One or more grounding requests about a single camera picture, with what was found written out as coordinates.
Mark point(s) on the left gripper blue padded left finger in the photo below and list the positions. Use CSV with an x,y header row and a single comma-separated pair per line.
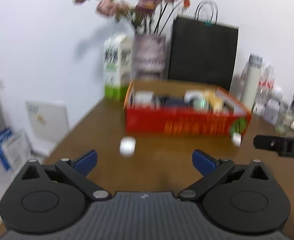
x,y
85,163

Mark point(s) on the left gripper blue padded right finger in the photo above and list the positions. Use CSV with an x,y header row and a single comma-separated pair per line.
x,y
203,162

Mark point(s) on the white ridged jar lid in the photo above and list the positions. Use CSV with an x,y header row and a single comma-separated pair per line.
x,y
127,146

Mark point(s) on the clear glass cup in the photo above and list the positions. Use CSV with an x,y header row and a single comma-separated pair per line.
x,y
285,118

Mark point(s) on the small white oval cap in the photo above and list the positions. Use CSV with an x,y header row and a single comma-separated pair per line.
x,y
236,139

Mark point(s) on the white plush toy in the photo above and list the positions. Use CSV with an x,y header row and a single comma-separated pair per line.
x,y
276,94

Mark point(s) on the clear plastic water bottle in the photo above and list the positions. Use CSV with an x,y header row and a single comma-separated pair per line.
x,y
266,84

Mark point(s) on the white thermos bottle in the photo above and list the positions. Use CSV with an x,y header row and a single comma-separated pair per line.
x,y
251,82

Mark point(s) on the red orange cardboard box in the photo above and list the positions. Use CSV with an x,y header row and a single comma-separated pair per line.
x,y
182,120

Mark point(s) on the black paper gift bag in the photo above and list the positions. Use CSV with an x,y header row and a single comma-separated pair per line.
x,y
201,50

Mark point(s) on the white green milk carton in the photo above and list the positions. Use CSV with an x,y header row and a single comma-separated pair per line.
x,y
117,66

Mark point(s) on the mauve ceramic vase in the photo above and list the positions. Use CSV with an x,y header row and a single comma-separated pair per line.
x,y
148,58

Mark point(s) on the dried pink flower bouquet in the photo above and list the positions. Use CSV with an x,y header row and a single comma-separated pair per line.
x,y
148,17

